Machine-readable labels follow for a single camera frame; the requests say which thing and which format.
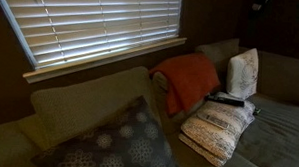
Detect grey remote control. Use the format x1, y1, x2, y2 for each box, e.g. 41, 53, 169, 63
205, 112, 230, 130

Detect pale cushion under fleece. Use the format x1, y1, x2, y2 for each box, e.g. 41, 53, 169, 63
150, 72, 208, 124

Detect orange brown fleece blanket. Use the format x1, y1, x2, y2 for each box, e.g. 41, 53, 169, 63
147, 50, 223, 119

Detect black remote control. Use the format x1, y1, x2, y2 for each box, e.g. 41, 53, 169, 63
204, 93, 246, 108

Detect wooden window sill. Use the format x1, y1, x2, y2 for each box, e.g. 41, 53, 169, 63
21, 31, 188, 90

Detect dark pillow with floral print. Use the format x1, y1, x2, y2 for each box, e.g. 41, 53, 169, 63
30, 91, 187, 167

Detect beige knit back cushion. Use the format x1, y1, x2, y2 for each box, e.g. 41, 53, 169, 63
28, 62, 164, 153

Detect white window blinds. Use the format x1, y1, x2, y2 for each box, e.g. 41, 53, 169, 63
0, 0, 182, 74

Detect white pillow with dot print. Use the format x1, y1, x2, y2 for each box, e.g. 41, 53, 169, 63
177, 90, 257, 167

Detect white pillow with leaf print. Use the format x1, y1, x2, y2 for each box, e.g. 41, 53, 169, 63
225, 46, 261, 101

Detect grey green sofa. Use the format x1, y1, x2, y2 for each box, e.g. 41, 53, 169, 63
0, 29, 299, 167

